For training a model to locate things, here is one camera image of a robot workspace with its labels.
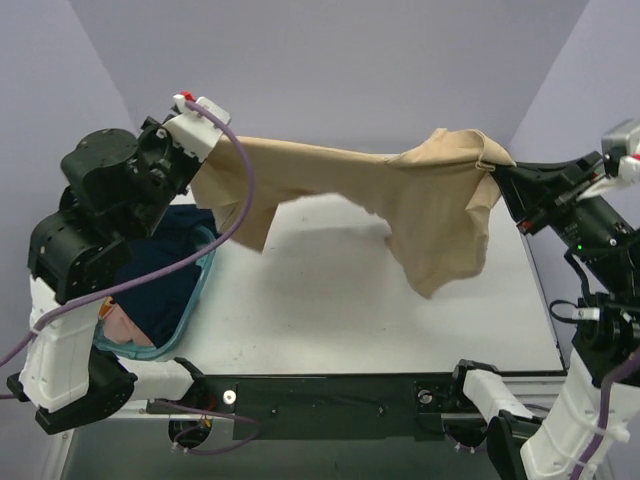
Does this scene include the beige t shirt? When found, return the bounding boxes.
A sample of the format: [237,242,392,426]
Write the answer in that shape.
[190,127,518,301]

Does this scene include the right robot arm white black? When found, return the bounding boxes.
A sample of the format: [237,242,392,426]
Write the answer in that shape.
[446,149,639,479]

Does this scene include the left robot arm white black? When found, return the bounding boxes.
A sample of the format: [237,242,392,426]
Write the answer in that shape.
[7,118,198,435]

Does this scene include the teal plastic basket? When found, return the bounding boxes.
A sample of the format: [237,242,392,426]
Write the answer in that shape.
[94,227,217,360]

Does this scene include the navy blue t shirt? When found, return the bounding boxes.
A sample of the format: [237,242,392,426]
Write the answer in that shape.
[111,204,217,348]

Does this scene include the pink patterned t shirt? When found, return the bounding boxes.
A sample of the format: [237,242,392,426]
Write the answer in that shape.
[98,297,153,347]

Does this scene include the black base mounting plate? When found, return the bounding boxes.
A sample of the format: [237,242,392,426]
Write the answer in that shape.
[147,373,487,447]

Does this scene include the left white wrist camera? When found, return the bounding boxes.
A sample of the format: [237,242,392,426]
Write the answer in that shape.
[163,92,231,163]

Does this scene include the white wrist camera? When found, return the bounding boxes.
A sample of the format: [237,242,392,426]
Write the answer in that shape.
[163,92,231,163]
[601,119,639,183]

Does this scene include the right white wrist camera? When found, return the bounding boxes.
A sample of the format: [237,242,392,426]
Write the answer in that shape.
[601,119,639,183]

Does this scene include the aluminium frame rail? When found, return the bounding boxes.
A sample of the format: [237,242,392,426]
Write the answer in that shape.
[119,379,571,421]

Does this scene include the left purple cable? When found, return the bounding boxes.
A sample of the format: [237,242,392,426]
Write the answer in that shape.
[0,99,264,456]

